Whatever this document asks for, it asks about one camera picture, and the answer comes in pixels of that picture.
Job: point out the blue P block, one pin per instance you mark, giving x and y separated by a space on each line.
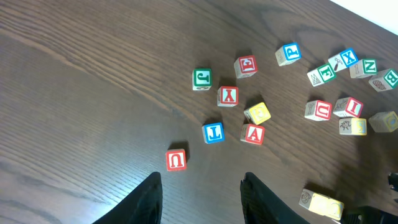
288 53

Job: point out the blue X block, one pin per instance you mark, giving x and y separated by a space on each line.
343 60

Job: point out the yellow block left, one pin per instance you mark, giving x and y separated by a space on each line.
257 114

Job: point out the yellow O block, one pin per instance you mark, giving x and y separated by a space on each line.
313 201

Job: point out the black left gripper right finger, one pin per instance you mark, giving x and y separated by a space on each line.
262 206

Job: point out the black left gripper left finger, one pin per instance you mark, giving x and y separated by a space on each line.
142 206

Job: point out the red Y block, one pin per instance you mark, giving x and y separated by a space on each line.
228 96

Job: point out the green B block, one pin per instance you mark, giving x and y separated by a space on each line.
384 80

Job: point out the red A block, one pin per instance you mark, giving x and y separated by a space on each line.
252 134

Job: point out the red E block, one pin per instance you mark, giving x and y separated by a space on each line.
245 66

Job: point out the red u block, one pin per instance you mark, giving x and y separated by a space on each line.
176 160
318 110

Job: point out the red U block centre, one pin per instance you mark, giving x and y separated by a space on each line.
318 110

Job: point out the yellow block upper centre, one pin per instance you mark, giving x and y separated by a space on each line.
384 122

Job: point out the red U block left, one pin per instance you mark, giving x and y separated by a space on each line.
176 160

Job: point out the blue J block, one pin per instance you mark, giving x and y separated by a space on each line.
213 133

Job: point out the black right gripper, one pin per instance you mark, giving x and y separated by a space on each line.
372 215

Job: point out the red I block left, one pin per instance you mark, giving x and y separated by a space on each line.
348 107

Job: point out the yellow C block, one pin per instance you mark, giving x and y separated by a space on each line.
334 209

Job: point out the green N block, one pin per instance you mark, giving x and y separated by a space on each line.
363 68

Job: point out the green E block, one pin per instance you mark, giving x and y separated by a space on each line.
321 75

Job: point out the yellow S block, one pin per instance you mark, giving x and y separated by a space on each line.
353 126

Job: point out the green J block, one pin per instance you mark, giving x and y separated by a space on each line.
201 79

